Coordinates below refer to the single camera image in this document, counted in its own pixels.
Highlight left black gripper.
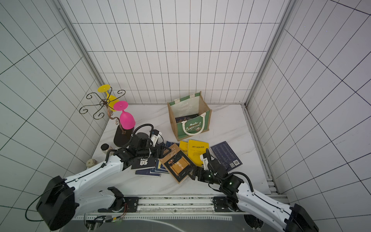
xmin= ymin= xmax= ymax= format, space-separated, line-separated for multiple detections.
xmin=137 ymin=144 xmax=172 ymax=159

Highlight dark green brown book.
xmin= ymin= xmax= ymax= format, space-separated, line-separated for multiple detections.
xmin=159 ymin=144 xmax=196 ymax=184

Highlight yellow book plain cover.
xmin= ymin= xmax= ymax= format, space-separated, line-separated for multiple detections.
xmin=187 ymin=140 xmax=209 ymax=167

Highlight green jute canvas bag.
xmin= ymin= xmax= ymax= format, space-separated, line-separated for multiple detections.
xmin=167 ymin=92 xmax=212 ymax=141

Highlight yellow book purple picture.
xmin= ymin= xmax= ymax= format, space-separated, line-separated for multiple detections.
xmin=179 ymin=141 xmax=188 ymax=155

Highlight purple starry book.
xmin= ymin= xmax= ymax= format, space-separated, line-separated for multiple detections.
xmin=175 ymin=114 xmax=199 ymax=123

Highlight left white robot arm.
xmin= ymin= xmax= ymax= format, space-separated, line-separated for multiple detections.
xmin=33 ymin=133 xmax=171 ymax=231

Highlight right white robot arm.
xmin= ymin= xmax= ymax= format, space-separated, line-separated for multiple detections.
xmin=188 ymin=159 xmax=319 ymax=232

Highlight black book white characters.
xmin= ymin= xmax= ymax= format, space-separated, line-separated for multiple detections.
xmin=131 ymin=158 xmax=156 ymax=170

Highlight blue book yellow label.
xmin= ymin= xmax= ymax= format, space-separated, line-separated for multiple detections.
xmin=155 ymin=159 xmax=169 ymax=174

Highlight navy book at bottom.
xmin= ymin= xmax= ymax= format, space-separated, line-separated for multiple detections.
xmin=135 ymin=169 xmax=161 ymax=177

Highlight dark navy thin book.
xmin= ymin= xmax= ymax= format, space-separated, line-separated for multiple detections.
xmin=211 ymin=141 xmax=243 ymax=172

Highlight metal scroll glass rack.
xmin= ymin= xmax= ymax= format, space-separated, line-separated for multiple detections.
xmin=79 ymin=90 xmax=133 ymax=148

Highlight pink plastic wine glass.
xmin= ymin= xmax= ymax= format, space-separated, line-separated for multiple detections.
xmin=114 ymin=101 xmax=136 ymax=130

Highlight small jar black lid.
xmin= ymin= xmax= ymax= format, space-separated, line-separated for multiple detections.
xmin=100 ymin=144 xmax=112 ymax=154

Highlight yellow plastic wine glass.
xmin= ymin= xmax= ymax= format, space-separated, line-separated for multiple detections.
xmin=98 ymin=85 xmax=119 ymax=112

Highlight white jar white lid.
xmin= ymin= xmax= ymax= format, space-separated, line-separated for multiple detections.
xmin=86 ymin=159 xmax=98 ymax=168

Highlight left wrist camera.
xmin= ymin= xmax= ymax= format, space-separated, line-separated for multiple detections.
xmin=150 ymin=129 xmax=164 ymax=147

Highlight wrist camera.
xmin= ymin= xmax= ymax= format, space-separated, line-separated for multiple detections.
xmin=200 ymin=148 xmax=212 ymax=171
xmin=150 ymin=129 xmax=164 ymax=147

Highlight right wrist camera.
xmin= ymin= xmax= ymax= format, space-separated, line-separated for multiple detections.
xmin=200 ymin=148 xmax=212 ymax=171

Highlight aluminium mounting rail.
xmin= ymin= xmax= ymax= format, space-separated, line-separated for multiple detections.
xmin=59 ymin=194 xmax=293 ymax=217

